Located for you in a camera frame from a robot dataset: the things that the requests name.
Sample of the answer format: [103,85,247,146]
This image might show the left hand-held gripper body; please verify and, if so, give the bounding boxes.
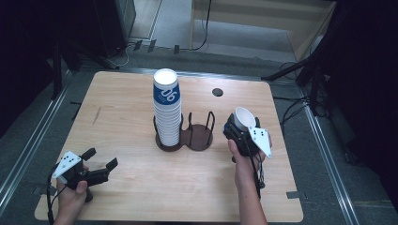
[52,151,110,203]

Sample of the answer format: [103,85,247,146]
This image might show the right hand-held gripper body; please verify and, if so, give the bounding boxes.
[222,123,272,158]

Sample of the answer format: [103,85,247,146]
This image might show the single white blue paper cup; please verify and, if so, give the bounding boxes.
[233,106,258,132]

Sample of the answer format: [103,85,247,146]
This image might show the dark brown cup holder rack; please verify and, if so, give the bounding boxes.
[153,111,216,153]

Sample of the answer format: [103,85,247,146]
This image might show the stack of paper cups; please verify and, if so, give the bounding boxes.
[152,67,183,147]

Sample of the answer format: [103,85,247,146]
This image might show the person's right hand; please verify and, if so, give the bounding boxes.
[227,139,268,188]

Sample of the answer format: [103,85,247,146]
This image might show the person's left hand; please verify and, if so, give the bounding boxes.
[55,180,89,218]

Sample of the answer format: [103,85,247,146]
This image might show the black tape piece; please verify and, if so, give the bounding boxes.
[32,185,58,197]

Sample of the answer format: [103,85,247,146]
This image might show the light wooden furniture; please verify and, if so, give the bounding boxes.
[189,0,338,62]

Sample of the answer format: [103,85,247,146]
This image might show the black cabinet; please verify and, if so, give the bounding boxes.
[93,0,137,59]

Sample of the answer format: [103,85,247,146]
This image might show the black floor cables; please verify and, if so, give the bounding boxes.
[273,95,313,128]

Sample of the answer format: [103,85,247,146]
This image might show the metal floor rail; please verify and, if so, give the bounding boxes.
[0,69,73,209]
[298,88,361,225]

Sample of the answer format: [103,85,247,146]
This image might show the left hand-held gripper cable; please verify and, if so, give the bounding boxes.
[46,172,69,225]

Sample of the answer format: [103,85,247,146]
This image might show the hand-held gripper cable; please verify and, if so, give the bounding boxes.
[46,172,69,225]
[248,149,267,201]

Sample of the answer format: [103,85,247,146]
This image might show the right hand-held gripper cable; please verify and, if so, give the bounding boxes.
[248,149,267,201]

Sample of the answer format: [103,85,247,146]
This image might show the thin black hanging cable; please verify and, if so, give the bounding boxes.
[187,0,213,53]

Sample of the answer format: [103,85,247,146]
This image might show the white floor cable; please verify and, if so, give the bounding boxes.
[115,42,136,68]

